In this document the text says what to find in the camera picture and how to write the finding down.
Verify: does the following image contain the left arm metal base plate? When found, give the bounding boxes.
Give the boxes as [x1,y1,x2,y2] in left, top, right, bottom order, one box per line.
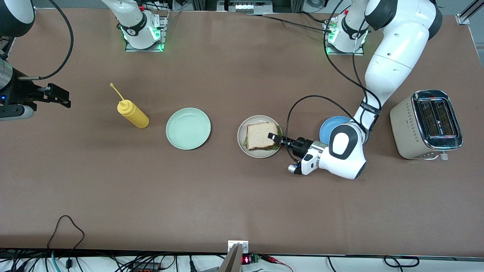
[324,19,365,56]

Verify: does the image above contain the thin black looped cable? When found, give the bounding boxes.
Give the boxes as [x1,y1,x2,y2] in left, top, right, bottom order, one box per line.
[47,215,85,261]

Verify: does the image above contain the silver camera mount bracket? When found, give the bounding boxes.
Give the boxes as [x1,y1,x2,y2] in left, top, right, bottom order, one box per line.
[228,240,249,254]

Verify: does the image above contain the beige chrome toaster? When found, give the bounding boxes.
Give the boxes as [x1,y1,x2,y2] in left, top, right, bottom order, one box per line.
[389,90,464,161]

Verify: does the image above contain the bread slice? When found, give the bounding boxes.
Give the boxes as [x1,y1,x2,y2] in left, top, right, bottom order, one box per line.
[247,122,279,151]

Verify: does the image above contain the pale green plate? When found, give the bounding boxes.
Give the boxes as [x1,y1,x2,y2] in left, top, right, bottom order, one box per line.
[166,108,211,150]

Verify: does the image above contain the grey camera mount bar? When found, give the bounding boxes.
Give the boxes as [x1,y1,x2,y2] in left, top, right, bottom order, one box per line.
[219,244,242,272]

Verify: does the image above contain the blue plate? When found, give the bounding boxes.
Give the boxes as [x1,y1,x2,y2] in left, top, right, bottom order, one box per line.
[320,116,354,145]

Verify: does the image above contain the black coiled cable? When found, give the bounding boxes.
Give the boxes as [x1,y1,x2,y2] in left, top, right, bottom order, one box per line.
[384,256,420,268]

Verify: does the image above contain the lit control box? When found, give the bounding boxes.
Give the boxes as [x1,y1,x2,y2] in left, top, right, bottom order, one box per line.
[217,0,273,14]

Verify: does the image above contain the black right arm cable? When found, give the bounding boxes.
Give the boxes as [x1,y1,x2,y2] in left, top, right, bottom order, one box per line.
[17,0,74,80]

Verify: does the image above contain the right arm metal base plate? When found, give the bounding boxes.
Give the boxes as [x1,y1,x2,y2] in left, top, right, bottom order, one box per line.
[125,11,169,53]

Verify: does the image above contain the long black table cable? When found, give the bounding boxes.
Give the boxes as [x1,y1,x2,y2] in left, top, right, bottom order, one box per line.
[242,12,335,34]

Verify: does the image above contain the red clip lead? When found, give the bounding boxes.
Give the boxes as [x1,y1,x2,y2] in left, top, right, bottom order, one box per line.
[261,255,293,272]

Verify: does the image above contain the green lettuce leaf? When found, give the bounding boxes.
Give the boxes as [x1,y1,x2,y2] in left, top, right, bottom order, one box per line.
[243,125,283,151]

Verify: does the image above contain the aluminium frame profile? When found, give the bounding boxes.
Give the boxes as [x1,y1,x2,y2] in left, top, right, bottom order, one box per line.
[456,0,484,25]

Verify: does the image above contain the yellow squeeze bottle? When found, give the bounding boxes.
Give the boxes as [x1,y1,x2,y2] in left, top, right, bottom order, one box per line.
[110,83,150,129]

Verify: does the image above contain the beige plate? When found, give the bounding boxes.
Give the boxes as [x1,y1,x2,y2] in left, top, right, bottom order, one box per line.
[237,115,283,159]

